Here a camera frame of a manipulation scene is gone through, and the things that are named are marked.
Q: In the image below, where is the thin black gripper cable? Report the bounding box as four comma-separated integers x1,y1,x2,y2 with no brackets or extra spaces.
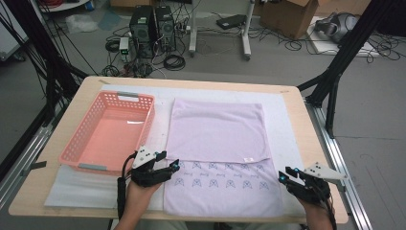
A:
319,188,338,230

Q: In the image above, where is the black frame post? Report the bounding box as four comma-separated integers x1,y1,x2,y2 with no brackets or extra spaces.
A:
0,0,89,183
296,0,406,139

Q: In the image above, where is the flat black device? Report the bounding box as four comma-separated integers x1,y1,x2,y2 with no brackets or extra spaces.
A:
215,13,247,31

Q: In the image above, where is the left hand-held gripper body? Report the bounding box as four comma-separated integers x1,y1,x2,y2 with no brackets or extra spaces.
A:
130,146,173,188

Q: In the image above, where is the coiled black floor cable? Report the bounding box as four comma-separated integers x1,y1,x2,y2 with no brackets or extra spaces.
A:
163,54,187,72

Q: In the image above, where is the white grid mat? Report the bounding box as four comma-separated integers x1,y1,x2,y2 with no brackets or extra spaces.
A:
44,83,303,216

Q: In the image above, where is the lilac printed towel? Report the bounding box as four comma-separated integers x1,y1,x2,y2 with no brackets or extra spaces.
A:
163,98,284,219

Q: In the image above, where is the clear plastic bag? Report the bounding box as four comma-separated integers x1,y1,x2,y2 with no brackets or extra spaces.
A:
65,13,100,35

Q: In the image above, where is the aluminium rail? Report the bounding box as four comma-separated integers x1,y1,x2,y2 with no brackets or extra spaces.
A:
0,124,54,209
304,99,372,230

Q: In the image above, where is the small white power unit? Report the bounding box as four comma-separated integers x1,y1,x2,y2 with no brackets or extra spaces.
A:
119,36,130,61

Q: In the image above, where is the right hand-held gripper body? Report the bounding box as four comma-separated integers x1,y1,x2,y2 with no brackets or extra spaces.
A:
285,161,349,204

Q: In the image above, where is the white floor board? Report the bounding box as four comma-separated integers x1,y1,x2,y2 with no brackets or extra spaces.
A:
306,15,381,58

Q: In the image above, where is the white metal stand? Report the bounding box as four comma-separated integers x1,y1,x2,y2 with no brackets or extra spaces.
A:
188,0,257,61

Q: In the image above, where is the person's right hand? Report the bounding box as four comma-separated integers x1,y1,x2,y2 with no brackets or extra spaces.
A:
298,197,333,222

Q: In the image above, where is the pink plastic basket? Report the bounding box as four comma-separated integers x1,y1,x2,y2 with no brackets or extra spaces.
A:
58,90,156,176

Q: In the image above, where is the tangle of black floor cables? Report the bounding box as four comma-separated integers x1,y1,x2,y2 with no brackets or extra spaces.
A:
248,27,403,64

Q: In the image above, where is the brown cardboard box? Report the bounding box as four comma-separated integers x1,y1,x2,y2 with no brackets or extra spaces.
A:
259,0,320,40

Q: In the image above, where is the person's left hand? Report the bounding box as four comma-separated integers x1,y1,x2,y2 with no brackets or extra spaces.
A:
125,181,162,219

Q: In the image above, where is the slim black computer tower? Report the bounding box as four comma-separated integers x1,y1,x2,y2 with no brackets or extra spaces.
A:
155,5,177,53

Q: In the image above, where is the large black computer tower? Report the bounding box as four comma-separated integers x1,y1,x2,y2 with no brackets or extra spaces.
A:
128,5,157,59

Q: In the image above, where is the white round table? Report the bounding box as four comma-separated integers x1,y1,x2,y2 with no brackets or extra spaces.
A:
37,0,92,13

